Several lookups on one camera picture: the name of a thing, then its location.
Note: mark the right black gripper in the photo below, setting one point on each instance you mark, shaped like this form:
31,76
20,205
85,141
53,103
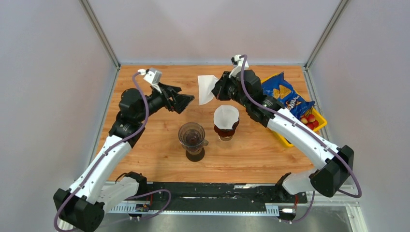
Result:
219,90

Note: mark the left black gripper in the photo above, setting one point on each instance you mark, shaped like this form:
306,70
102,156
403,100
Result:
180,102

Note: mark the grey smoky coffee dripper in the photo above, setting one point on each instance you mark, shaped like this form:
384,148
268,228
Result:
192,138

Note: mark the amber coffee dripper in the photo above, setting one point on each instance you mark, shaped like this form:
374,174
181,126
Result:
226,131

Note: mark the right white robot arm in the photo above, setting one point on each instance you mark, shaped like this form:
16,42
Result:
332,164

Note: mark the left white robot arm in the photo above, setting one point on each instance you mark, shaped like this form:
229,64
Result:
84,203

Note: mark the clear glass server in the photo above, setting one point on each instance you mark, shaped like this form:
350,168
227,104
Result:
225,137

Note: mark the blue chips bag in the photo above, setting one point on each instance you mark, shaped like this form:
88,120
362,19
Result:
283,91

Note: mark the brown glass carafe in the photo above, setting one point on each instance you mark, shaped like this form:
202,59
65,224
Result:
196,156

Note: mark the red strawberries cluster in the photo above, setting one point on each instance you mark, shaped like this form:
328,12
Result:
310,121

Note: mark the yellow plastic tray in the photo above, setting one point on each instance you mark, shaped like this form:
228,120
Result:
319,117

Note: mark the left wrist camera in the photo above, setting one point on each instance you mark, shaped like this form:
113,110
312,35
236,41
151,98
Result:
152,76

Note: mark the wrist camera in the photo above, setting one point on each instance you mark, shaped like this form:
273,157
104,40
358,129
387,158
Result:
239,62
152,76

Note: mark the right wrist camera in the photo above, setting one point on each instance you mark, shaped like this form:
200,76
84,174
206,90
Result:
239,62

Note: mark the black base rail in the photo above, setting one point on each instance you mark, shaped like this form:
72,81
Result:
215,197

